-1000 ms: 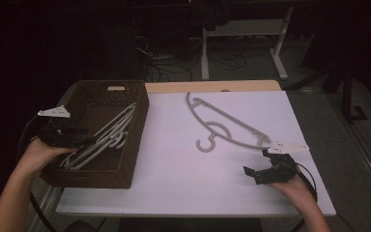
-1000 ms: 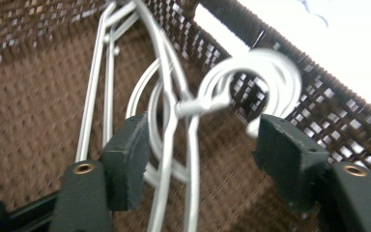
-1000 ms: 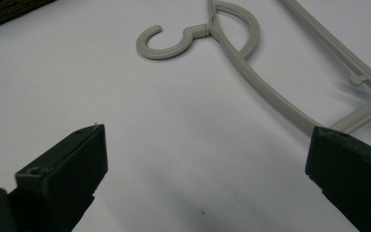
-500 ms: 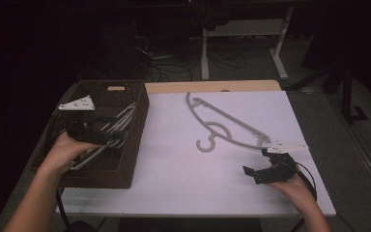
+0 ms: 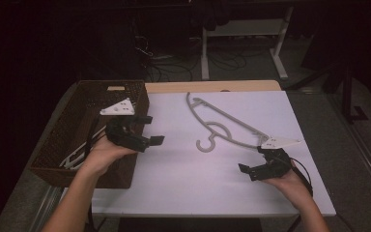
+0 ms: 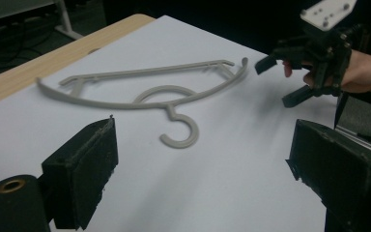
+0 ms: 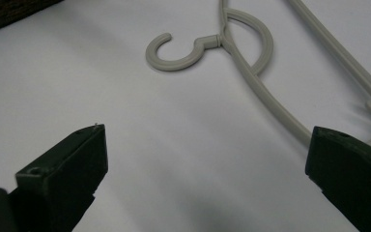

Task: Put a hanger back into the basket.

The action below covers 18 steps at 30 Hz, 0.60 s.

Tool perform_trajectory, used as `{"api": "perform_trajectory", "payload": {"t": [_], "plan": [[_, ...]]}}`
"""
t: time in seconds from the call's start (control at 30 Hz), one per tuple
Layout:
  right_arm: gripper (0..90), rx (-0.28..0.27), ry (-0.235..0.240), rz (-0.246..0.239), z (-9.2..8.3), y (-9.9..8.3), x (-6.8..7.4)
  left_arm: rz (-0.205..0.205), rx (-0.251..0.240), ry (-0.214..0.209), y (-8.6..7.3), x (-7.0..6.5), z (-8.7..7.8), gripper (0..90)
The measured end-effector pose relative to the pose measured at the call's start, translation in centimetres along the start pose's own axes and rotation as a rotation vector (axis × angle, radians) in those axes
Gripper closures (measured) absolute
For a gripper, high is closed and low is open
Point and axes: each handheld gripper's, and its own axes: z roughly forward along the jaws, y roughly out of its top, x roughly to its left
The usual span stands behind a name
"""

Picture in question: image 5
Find person's right hand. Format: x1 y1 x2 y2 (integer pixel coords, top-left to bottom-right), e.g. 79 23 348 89
263 159 314 203

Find white table sheet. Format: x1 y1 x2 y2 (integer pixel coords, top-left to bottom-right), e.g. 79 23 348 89
91 90 337 218

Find grey plastic clothes hanger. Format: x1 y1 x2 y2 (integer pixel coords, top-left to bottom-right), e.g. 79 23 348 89
185 92 270 154
63 149 90 171
59 127 107 168

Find person's left hand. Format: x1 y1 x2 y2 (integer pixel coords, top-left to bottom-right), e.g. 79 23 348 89
78 136 140 178

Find brown woven basket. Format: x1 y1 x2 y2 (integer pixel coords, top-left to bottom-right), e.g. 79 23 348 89
29 79 151 189

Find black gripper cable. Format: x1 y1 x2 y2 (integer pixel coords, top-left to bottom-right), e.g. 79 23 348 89
288 156 314 197
85 117 108 157

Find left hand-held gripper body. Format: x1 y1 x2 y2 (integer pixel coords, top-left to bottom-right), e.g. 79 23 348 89
99 97 152 154

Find black metal stand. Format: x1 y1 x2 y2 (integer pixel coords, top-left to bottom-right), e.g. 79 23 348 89
285 60 370 126

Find white metal desk frame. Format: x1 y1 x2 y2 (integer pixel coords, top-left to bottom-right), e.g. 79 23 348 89
200 5 295 82

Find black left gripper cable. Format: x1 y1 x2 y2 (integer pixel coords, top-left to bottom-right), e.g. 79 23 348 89
85 117 108 157

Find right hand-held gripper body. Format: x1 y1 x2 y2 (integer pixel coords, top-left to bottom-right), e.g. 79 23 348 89
248 136 302 182

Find black floor cables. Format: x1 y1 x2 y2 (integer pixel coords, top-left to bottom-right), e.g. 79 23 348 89
134 34 250 82

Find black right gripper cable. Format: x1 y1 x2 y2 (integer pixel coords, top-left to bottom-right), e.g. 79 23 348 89
288 156 314 197

